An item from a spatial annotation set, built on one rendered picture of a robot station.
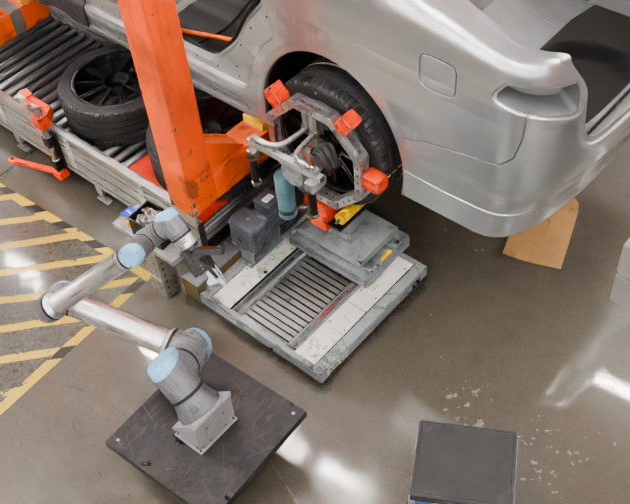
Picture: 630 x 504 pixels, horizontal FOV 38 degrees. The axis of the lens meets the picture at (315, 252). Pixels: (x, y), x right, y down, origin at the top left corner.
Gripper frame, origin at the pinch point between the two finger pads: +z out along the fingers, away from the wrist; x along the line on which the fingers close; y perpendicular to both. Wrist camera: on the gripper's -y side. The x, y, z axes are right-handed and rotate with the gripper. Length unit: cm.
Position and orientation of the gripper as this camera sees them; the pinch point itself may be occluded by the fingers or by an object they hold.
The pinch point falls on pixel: (224, 282)
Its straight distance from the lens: 368.9
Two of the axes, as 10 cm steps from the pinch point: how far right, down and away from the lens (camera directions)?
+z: 5.9, 7.8, 2.1
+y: -8.1, 5.5, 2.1
